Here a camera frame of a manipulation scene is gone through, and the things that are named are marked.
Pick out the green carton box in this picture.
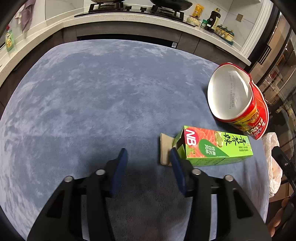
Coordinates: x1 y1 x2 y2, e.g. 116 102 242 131
160 126 253 167

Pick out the red instant noodle cup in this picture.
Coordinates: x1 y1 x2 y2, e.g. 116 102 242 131
207 62 269 140

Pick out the trash bin with white bag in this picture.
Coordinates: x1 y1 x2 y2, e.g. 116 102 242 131
262 132 282 198

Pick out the person's right hand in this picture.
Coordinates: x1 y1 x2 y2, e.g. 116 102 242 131
267 197 290 237

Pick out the blue plush table cloth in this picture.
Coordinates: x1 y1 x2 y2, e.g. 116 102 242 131
0 39 270 241

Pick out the blue yellow spice jar set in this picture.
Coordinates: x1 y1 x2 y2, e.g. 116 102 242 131
214 25 235 46

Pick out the white bowl of garlic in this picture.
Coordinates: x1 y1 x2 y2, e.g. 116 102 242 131
186 15 201 27

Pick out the small green jar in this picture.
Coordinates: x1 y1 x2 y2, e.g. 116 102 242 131
201 19 207 29

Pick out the dark soy sauce bottle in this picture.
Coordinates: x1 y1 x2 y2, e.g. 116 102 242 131
205 8 221 32

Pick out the yellow food package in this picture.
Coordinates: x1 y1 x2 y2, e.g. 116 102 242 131
192 4 204 19

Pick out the black gas stove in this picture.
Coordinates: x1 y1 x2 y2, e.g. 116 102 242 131
75 1 195 27

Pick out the black wok with lid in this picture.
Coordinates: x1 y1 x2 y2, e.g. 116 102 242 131
151 0 193 11

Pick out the green dish soap bottle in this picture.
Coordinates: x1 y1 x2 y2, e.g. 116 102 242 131
5 25 15 52

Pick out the beige wok with lid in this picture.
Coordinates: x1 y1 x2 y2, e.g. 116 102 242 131
91 0 125 4

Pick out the purple hanging towel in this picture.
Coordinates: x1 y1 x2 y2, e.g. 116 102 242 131
21 0 36 32

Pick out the white hanging towel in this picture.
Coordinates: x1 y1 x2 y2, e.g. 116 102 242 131
15 5 25 24

